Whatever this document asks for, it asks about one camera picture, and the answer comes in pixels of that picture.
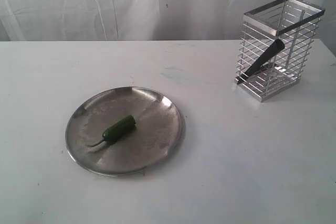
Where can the round steel plate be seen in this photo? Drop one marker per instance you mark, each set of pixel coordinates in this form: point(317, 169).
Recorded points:
point(157, 131)

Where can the green chili pepper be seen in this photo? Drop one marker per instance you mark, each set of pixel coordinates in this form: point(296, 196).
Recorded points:
point(116, 131)

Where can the wire metal utensil holder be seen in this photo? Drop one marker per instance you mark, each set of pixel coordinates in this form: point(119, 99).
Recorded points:
point(295, 22)

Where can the white backdrop curtain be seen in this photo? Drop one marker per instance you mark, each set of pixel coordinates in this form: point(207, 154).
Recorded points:
point(30, 20)

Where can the black kitchen knife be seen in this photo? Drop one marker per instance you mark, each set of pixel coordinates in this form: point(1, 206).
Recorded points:
point(276, 47)

